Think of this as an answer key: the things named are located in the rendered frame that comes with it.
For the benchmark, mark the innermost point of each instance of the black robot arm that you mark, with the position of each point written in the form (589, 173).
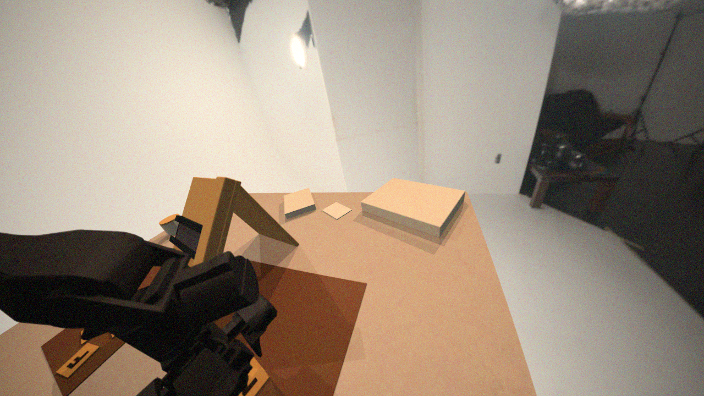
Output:
(89, 279)

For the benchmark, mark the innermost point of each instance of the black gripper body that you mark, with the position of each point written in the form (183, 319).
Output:
(253, 318)

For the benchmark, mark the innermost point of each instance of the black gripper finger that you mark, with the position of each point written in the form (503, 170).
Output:
(254, 341)

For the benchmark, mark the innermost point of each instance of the grey cylinder with orange lid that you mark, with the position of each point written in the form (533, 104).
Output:
(169, 225)

